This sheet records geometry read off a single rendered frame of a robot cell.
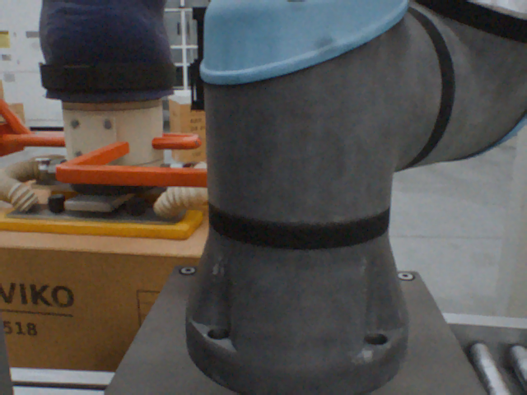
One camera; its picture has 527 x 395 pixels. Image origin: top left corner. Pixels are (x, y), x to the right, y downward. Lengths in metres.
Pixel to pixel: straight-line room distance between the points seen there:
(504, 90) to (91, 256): 0.60
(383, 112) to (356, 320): 0.11
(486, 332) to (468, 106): 1.05
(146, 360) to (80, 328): 0.51
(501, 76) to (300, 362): 0.22
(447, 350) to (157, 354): 0.19
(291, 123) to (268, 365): 0.13
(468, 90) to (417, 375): 0.18
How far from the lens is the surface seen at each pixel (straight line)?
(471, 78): 0.35
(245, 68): 0.26
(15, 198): 0.91
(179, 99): 2.64
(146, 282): 0.76
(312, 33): 0.25
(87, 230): 0.83
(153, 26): 0.85
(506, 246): 2.11
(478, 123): 0.37
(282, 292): 0.28
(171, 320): 0.38
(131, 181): 0.64
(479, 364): 1.30
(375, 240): 0.29
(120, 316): 0.81
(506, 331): 1.37
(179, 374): 0.32
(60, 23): 0.85
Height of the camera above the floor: 1.22
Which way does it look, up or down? 16 degrees down
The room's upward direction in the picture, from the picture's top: straight up
